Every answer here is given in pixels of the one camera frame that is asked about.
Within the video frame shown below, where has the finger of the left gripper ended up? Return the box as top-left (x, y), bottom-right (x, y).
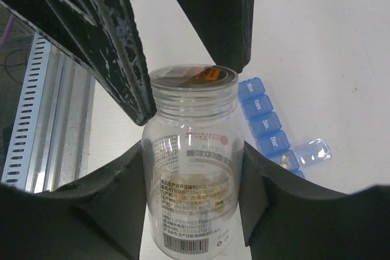
top-left (1, 0), bottom-right (156, 126)
top-left (176, 0), bottom-right (254, 73)

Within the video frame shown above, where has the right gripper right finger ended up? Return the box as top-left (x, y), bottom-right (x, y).
top-left (239, 144), bottom-right (389, 259)

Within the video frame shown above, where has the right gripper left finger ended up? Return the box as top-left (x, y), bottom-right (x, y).
top-left (1, 144), bottom-right (146, 259)

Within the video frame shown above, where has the blue weekly pill organizer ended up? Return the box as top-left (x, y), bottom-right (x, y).
top-left (238, 77), bottom-right (332, 178)

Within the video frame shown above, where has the clear bottle cap orange label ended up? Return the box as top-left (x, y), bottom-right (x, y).
top-left (149, 64), bottom-right (238, 92)

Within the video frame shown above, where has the clear bottle with orange pills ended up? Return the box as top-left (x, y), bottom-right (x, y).
top-left (141, 89), bottom-right (245, 258)

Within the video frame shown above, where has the aluminium mounting rail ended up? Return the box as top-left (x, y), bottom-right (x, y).
top-left (24, 48), bottom-right (95, 193)

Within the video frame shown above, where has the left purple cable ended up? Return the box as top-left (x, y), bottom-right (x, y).
top-left (0, 13), bottom-right (16, 51)

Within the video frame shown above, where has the white slotted cable duct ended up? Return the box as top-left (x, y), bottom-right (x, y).
top-left (1, 33), bottom-right (51, 191)

